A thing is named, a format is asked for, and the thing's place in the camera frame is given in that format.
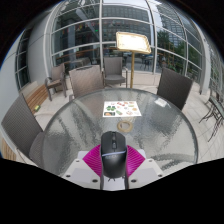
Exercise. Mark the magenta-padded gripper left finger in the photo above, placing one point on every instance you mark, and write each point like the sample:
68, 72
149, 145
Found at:
91, 163

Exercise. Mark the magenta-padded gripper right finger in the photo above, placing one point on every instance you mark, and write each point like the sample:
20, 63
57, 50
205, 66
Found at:
136, 162

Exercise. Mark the black computer mouse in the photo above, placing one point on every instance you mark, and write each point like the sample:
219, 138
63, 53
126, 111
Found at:
113, 155

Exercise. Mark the colourful picture menu card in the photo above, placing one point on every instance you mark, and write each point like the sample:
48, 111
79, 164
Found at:
121, 109

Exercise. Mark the dark wicker chair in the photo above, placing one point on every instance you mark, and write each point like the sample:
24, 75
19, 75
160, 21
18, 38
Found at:
20, 126
174, 87

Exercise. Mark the grey wicker armchair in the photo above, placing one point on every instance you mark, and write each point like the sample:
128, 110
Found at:
57, 78

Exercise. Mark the black metal outdoor furniture group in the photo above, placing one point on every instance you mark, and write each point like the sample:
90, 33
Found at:
215, 110

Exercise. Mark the gold menu stand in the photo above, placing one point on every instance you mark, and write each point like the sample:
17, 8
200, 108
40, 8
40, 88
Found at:
133, 42

